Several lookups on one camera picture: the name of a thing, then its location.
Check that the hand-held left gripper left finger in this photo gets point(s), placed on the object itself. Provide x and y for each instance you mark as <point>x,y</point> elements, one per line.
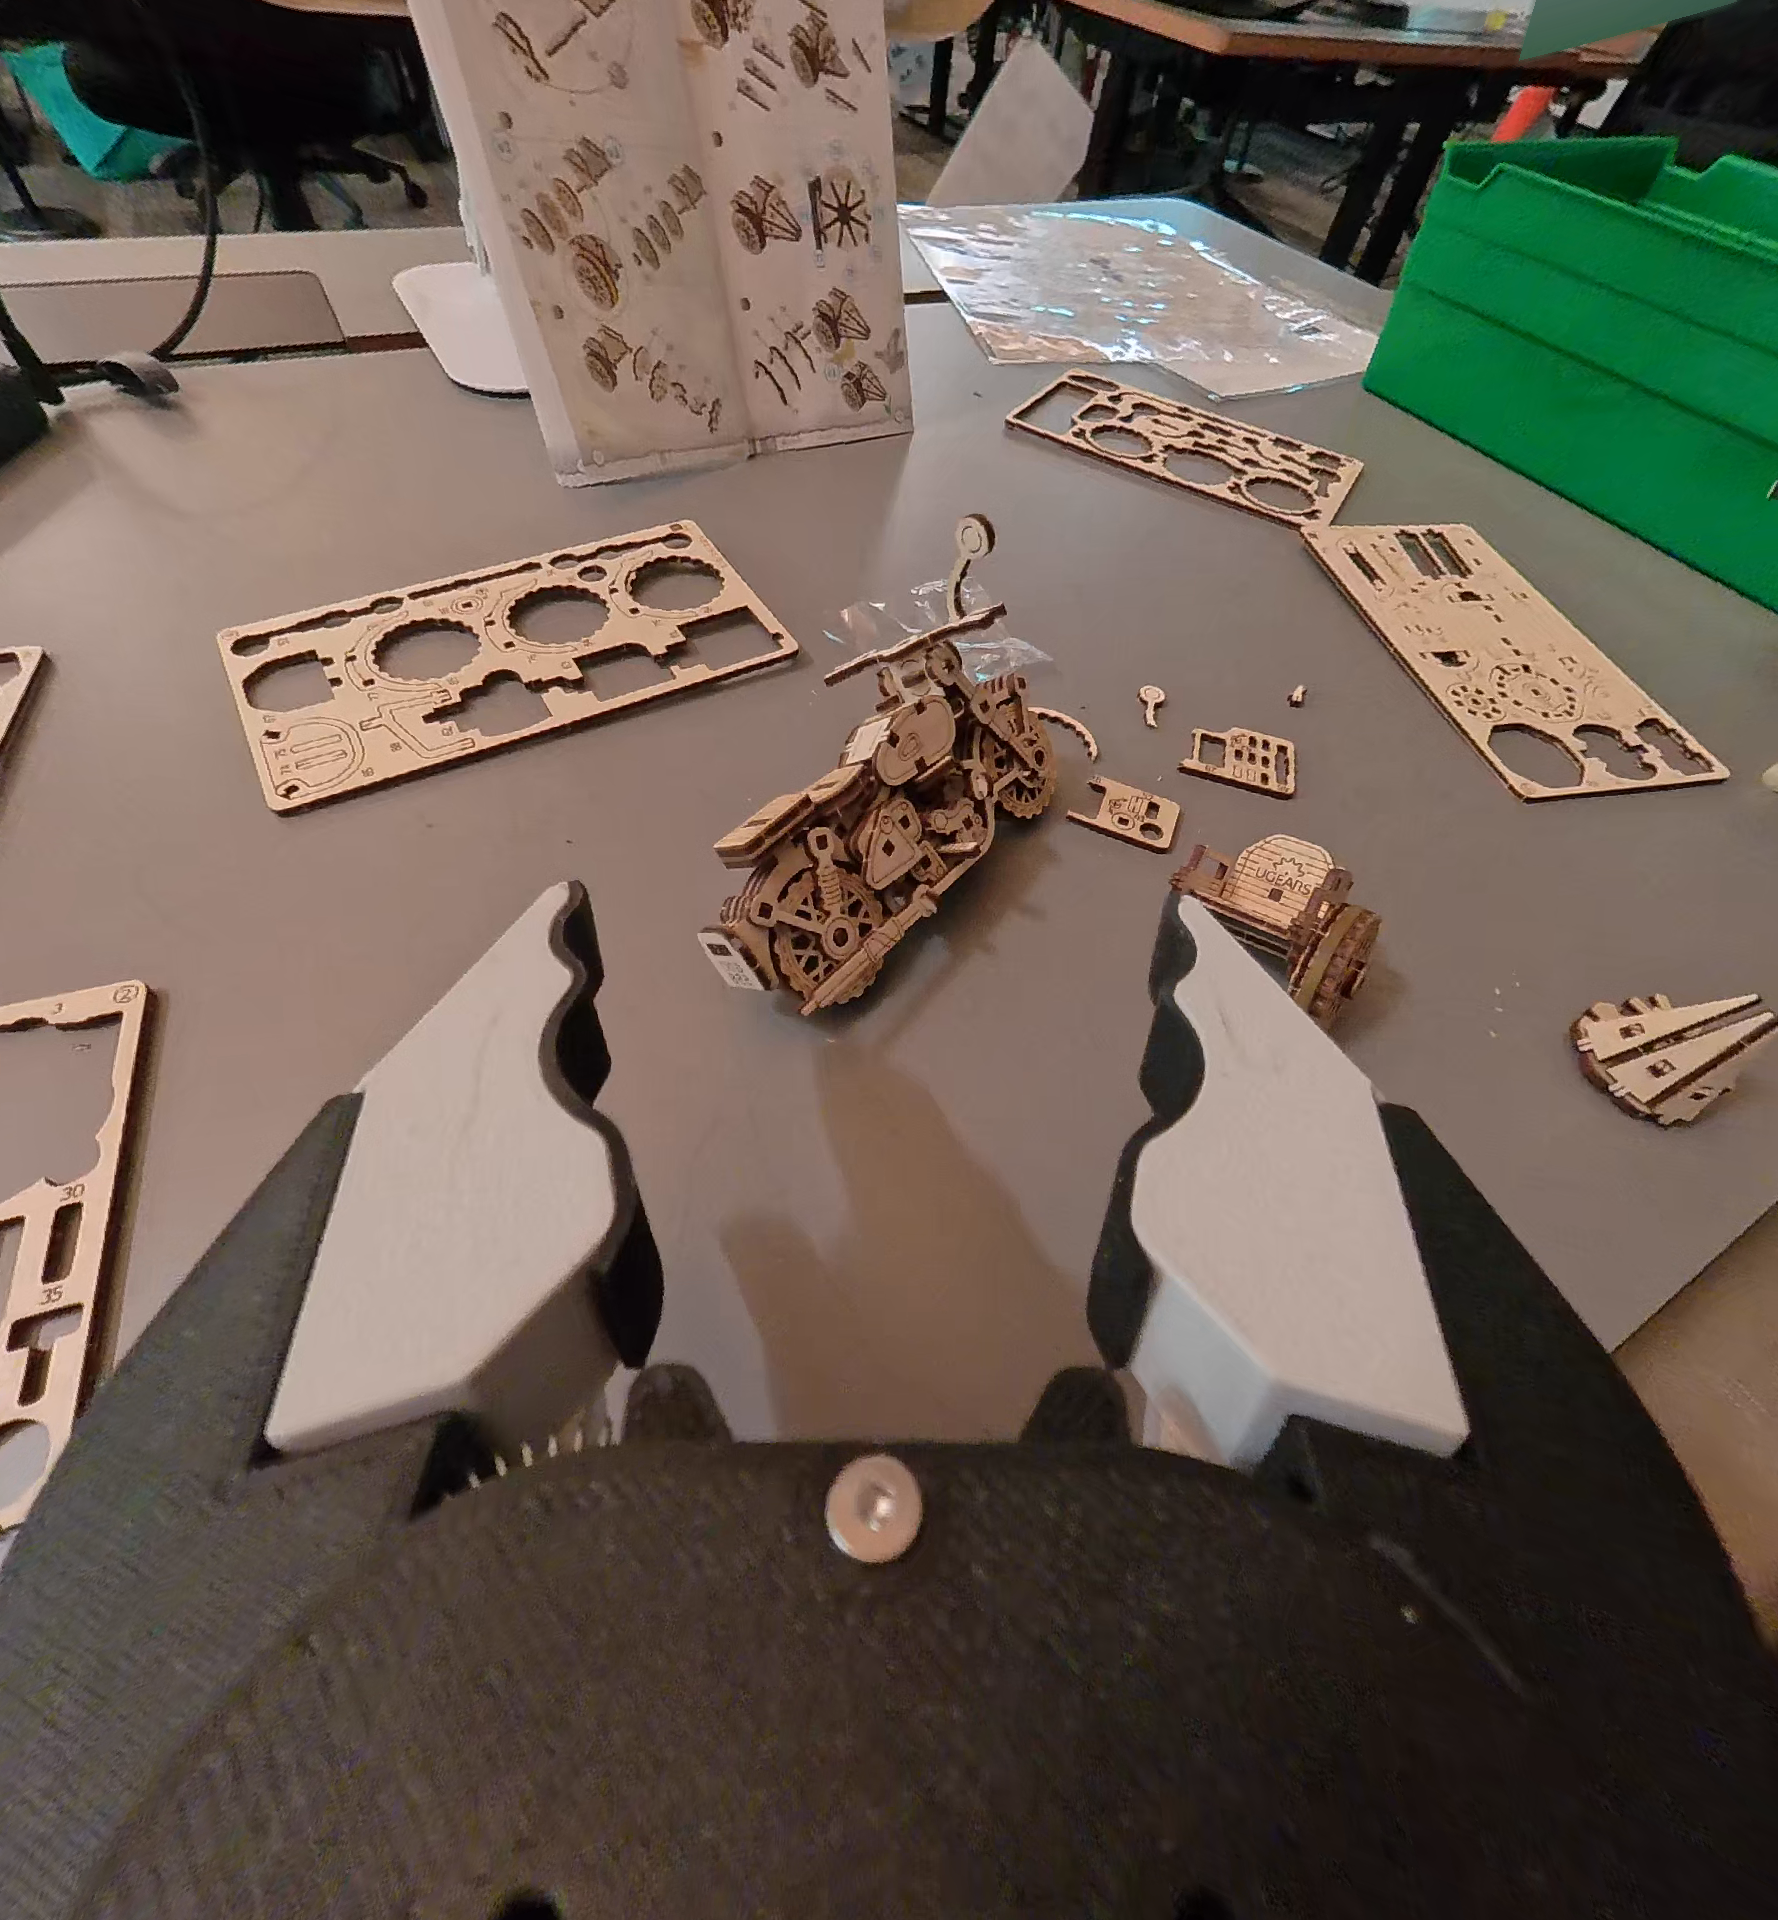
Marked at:
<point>454,1200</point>

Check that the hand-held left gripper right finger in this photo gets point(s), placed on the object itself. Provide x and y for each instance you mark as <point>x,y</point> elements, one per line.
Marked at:
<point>1279,1231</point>

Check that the wooden parts sheet with gears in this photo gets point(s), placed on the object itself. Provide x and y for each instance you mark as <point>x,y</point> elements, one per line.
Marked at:
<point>1428,645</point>

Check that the cone-shaped wooden wheel assembly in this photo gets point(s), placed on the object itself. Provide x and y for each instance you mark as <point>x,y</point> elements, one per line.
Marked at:
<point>1655,1059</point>

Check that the grey desk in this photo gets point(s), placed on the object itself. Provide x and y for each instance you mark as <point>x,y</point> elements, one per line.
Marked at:
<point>379,901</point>

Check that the brown wooden desk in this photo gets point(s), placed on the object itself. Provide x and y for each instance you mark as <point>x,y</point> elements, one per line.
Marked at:
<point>1279,23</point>

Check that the white desk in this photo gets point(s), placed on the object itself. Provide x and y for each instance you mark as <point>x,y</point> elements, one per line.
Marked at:
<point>379,254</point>

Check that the green plastic bin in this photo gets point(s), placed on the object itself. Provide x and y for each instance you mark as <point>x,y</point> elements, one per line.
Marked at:
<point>1579,330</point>

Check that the wooden sidecar model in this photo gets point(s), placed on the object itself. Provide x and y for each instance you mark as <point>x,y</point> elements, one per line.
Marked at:
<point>1279,893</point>

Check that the black office chair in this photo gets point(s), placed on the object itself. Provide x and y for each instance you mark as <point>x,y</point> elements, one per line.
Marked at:
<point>1728,74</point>
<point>304,90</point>

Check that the orange cone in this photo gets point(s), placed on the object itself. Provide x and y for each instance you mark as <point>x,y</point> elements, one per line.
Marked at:
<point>1523,116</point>

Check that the person's beige pants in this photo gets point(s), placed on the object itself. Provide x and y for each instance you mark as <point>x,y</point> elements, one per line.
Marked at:
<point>1758,1351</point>

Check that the toothed wooden arc piece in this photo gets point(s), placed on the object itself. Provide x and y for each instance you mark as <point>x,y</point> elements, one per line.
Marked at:
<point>1087,734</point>

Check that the wooden motorcycle model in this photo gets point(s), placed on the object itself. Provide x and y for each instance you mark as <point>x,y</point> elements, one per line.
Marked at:
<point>859,840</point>

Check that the round-headed wooden pin piece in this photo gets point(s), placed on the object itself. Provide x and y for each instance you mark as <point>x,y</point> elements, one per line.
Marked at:
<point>1155,696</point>

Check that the small clear plastic bag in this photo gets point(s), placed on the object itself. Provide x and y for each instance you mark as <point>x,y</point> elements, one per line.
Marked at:
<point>876,618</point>

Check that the clear plastic sleeve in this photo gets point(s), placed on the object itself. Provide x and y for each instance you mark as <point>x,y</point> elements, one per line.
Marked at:
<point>1129,285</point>

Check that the white monitor stand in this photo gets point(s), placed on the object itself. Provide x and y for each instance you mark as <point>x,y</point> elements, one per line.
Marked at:
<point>454,330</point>

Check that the translucent white sheet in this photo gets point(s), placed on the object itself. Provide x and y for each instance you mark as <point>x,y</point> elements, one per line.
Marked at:
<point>1008,135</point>

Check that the instruction booklet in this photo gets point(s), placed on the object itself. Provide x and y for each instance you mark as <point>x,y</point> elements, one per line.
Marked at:
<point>649,224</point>

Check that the teal cloth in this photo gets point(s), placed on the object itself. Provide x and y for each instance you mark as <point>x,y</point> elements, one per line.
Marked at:
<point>116,135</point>

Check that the small wooden frame with holes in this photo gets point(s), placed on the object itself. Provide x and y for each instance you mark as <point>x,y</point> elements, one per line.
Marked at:
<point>1114,828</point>

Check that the slotted small wooden frame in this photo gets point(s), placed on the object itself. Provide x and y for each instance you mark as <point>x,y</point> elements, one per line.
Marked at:
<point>1287,762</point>

